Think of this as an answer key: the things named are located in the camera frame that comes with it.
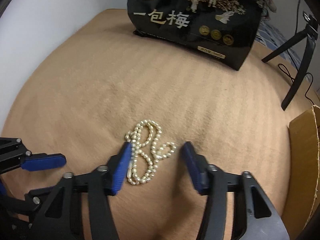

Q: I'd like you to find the folded floral quilt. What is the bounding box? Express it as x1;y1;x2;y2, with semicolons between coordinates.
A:
259;0;277;14

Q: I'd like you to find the white pearl necklace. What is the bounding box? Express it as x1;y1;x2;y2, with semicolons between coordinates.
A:
124;119;177;186

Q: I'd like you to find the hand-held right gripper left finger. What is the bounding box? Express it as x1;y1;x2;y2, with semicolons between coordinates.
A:
31;142;133;240

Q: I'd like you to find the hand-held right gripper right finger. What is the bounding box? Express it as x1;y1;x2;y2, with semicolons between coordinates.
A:
180;141;292;240

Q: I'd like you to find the black cable with controller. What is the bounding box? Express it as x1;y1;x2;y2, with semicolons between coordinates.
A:
277;0;320;105

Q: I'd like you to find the bed with blue patterned sheet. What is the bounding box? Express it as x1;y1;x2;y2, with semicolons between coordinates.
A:
254;20;303;68

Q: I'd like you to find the black printed snack bag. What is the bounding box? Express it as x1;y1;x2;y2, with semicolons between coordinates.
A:
127;0;266;71

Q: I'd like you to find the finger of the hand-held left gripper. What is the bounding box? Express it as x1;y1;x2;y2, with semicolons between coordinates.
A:
0;137;67;174
0;177;58;222

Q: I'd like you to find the cardboard box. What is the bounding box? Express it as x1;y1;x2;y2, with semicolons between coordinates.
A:
282;105;320;230

